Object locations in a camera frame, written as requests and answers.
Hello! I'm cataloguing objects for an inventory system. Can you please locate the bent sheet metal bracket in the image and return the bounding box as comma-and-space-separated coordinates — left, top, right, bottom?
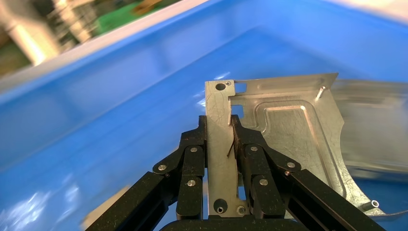
204, 72, 408, 223
331, 79, 408, 180

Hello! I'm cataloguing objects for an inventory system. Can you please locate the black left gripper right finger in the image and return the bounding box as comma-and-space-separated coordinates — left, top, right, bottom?
231, 115, 386, 231

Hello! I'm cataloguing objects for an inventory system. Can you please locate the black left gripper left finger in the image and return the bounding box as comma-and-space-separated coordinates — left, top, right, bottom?
86, 115, 208, 231

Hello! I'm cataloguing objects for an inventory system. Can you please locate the blue plastic bin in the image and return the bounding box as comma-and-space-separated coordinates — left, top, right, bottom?
0, 0, 408, 231

